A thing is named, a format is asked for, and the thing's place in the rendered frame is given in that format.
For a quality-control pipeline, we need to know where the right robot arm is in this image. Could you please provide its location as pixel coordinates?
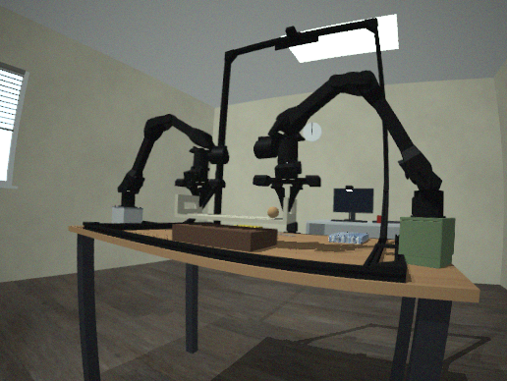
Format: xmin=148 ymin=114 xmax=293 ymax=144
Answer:
xmin=118 ymin=114 xmax=229 ymax=208

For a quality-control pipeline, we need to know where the tan ball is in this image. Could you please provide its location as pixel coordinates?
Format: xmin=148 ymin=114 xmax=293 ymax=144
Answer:
xmin=267 ymin=206 xmax=279 ymax=218

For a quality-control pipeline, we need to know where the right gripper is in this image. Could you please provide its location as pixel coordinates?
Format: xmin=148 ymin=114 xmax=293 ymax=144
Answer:
xmin=175 ymin=163 xmax=226 ymax=207

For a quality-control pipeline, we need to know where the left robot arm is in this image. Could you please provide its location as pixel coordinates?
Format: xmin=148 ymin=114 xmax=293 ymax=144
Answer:
xmin=253 ymin=71 xmax=446 ymax=218

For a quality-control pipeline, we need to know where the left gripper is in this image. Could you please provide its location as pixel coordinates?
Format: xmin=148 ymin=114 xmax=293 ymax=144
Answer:
xmin=253 ymin=155 xmax=321 ymax=212

